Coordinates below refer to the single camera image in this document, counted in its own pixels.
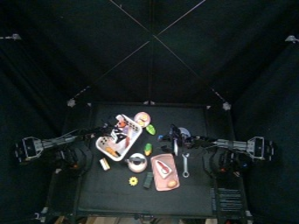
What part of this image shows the clear plastic bag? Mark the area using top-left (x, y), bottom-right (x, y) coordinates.
top-left (110, 127), bottom-right (128, 158)

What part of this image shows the white slotted plastic basket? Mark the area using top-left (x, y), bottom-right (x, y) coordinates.
top-left (94, 114), bottom-right (144, 162)

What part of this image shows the green toy leaf vegetable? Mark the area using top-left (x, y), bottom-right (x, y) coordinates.
top-left (144, 123), bottom-right (156, 136)

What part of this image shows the toy corn cob green husk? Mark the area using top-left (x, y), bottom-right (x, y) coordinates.
top-left (144, 143), bottom-right (154, 157)

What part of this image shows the light blue toy wrench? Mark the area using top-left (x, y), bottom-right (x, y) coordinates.
top-left (181, 152), bottom-right (192, 179)

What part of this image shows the pale wooden stick block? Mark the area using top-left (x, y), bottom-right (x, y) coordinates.
top-left (97, 157), bottom-right (110, 172)

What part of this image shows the pink rectangular tray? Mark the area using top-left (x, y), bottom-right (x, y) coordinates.
top-left (149, 153), bottom-right (181, 193)

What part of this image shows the flower-shaped wooden toy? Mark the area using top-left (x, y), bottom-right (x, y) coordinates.
top-left (126, 176), bottom-right (140, 187)

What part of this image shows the white printed label sticker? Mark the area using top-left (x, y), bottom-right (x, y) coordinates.
top-left (217, 187), bottom-right (242, 214)

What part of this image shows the white toy iron red handle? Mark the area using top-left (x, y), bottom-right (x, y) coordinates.
top-left (153, 159), bottom-right (173, 179)

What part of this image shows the cream toy kettle grey handle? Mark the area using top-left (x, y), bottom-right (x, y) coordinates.
top-left (124, 152), bottom-right (149, 173)

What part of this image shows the vertical metal frame pole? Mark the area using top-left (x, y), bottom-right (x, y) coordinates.
top-left (145, 0), bottom-right (154, 103)

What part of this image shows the thin diagonal brace wire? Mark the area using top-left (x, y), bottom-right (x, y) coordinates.
top-left (69, 0), bottom-right (208, 103)
top-left (106, 0), bottom-right (229, 107)

